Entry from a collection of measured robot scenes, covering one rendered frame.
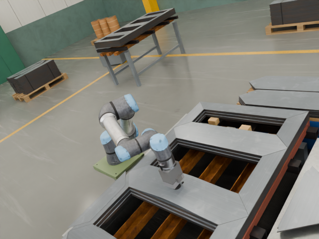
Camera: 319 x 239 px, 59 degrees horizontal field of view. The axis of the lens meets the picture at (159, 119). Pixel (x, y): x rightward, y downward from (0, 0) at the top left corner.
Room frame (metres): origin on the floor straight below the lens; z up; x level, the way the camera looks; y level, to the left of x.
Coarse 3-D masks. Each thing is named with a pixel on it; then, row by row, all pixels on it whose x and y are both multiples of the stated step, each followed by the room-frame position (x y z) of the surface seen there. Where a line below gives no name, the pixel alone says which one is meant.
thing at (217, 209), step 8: (224, 192) 0.92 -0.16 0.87; (232, 192) 0.91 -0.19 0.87; (216, 200) 0.90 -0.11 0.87; (224, 200) 0.88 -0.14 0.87; (232, 200) 0.87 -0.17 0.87; (208, 208) 0.87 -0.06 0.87; (216, 208) 0.85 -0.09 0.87; (224, 208) 0.84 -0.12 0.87; (208, 216) 0.83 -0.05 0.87; (216, 216) 0.82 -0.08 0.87
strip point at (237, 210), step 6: (240, 198) 0.86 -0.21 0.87; (234, 204) 0.84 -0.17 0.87; (240, 204) 0.83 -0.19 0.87; (228, 210) 0.83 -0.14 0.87; (234, 210) 0.81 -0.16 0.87; (240, 210) 0.80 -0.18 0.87; (228, 216) 0.80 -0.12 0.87; (234, 216) 0.79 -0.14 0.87; (240, 216) 0.78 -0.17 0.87; (246, 216) 0.77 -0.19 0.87; (222, 222) 0.78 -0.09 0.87
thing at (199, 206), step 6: (204, 186) 0.99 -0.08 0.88; (210, 186) 0.98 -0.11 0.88; (216, 186) 0.97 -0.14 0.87; (204, 192) 0.96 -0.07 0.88; (210, 192) 0.95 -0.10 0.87; (216, 192) 0.94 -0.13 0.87; (198, 198) 0.94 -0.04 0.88; (204, 198) 0.93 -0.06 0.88; (210, 198) 0.92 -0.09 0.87; (192, 204) 0.91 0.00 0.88; (198, 204) 0.90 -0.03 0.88; (204, 204) 0.89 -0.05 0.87; (192, 210) 0.89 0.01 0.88; (198, 210) 0.88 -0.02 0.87; (204, 210) 0.87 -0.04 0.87
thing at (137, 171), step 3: (147, 165) 1.32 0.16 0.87; (138, 168) 1.33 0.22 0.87; (141, 168) 1.32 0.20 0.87; (144, 168) 1.31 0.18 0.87; (135, 171) 1.32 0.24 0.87; (138, 171) 1.31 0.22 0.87; (141, 171) 1.29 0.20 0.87; (132, 174) 1.30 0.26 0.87; (135, 174) 1.29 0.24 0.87; (138, 174) 1.28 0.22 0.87; (129, 177) 1.28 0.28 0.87; (132, 177) 1.27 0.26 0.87; (135, 177) 1.26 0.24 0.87; (129, 180) 1.26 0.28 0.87; (132, 180) 1.25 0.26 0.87; (129, 183) 1.23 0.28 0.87
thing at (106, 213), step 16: (208, 112) 1.67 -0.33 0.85; (224, 112) 1.58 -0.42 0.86; (176, 144) 1.47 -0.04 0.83; (192, 144) 1.39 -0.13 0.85; (256, 160) 1.08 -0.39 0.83; (128, 176) 1.29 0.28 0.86; (272, 176) 0.92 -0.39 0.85; (128, 192) 1.19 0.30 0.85; (144, 192) 1.12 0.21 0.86; (112, 208) 1.11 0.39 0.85; (160, 208) 1.02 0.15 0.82; (176, 208) 0.95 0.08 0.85; (256, 208) 0.81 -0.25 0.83; (80, 224) 1.07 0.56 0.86; (96, 224) 1.05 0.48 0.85; (208, 224) 0.81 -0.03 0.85
